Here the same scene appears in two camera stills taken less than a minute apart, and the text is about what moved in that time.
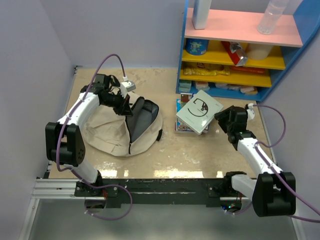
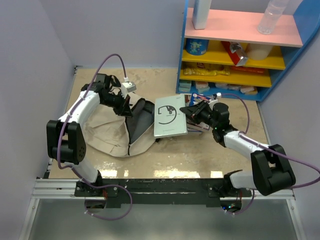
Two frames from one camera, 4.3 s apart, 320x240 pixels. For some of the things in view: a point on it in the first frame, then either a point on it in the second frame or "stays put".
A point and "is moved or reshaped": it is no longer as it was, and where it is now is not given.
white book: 199,112 is moved or reshaped
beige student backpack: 106,132 stays put
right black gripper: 221,116 -> 195,110
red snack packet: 236,52 stays put
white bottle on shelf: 201,10 stays put
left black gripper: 126,109 stays put
